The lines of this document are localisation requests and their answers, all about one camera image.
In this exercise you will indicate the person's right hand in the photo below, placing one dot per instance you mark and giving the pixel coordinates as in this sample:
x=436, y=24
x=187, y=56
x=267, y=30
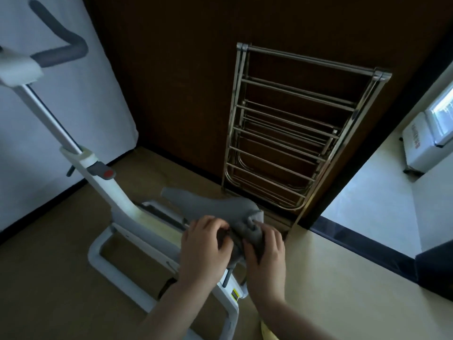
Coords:
x=267, y=269

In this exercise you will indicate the person's left hand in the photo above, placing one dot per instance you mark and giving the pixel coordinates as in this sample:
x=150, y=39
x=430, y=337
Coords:
x=201, y=251

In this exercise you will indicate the person's left thumb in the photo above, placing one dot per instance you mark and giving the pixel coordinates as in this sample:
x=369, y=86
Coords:
x=226, y=249

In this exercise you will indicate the person's right thumb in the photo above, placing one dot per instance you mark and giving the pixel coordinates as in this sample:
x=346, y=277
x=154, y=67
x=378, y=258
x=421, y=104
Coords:
x=250, y=253

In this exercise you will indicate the grey bike saddle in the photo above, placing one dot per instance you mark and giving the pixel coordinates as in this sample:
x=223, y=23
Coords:
x=216, y=207

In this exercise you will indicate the person's right forearm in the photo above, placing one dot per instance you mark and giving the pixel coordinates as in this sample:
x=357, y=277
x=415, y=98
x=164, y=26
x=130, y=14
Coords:
x=283, y=320

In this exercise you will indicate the person's left forearm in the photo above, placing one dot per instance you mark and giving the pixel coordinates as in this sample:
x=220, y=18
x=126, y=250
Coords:
x=177, y=311

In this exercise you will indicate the dark door threshold strip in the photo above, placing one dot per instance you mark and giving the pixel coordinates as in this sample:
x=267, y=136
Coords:
x=361, y=240

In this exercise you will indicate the folded metal drying rack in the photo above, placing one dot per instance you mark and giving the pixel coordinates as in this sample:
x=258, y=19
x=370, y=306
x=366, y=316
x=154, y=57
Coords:
x=293, y=138

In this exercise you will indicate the grey red adjustment lever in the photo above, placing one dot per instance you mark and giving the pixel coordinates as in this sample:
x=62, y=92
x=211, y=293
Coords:
x=102, y=172

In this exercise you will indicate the dark furniture corner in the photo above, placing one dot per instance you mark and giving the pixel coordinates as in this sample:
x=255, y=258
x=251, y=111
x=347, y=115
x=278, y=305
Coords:
x=437, y=269

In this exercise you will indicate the white appliance with red print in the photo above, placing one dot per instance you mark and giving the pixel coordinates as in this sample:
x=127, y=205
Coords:
x=419, y=145

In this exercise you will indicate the bright framed window panel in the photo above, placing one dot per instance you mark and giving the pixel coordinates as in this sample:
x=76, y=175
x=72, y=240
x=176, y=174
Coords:
x=442, y=113

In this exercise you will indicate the white exercise bike frame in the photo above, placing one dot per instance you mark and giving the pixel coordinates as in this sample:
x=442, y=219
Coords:
x=116, y=205

